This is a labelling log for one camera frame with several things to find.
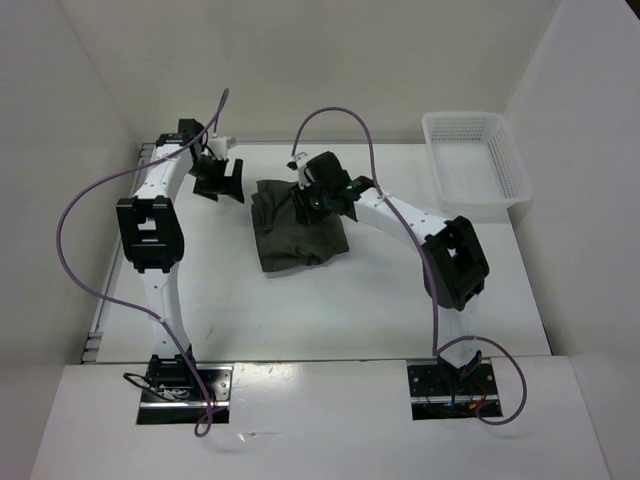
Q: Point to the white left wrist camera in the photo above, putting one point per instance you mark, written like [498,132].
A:
[219,146]

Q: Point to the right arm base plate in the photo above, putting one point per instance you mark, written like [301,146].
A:
[432,398]

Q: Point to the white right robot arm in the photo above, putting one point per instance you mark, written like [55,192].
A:
[456,264]

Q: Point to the white plastic basket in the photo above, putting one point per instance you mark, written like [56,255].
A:
[476,165]

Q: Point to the dark green shorts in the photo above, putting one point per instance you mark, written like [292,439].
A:
[281,242]

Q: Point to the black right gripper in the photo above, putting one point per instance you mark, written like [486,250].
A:
[304,213]

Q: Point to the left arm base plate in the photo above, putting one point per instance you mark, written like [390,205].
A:
[179,406]

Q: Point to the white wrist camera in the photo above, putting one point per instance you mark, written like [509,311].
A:
[219,146]
[298,164]

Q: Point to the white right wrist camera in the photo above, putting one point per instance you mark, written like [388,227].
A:
[298,164]

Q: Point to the aluminium table edge rail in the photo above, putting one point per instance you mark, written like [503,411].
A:
[103,309]

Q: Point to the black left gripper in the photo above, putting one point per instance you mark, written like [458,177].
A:
[230,185]

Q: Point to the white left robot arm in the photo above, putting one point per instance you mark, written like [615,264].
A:
[154,243]

